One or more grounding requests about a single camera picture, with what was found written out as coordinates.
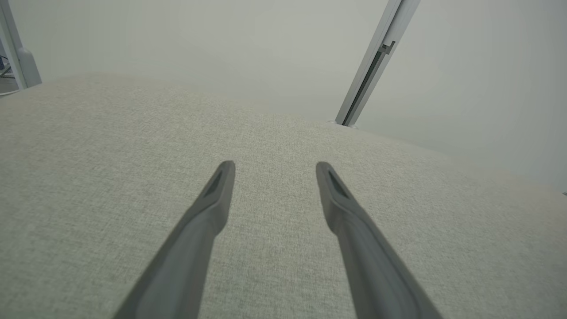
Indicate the aluminium slotted profile post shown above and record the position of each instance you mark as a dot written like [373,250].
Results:
[376,57]

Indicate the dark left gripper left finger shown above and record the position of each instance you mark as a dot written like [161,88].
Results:
[186,266]

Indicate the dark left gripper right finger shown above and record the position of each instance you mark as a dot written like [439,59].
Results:
[367,266]

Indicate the grey post with rounded foot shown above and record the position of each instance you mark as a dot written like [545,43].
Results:
[26,66]

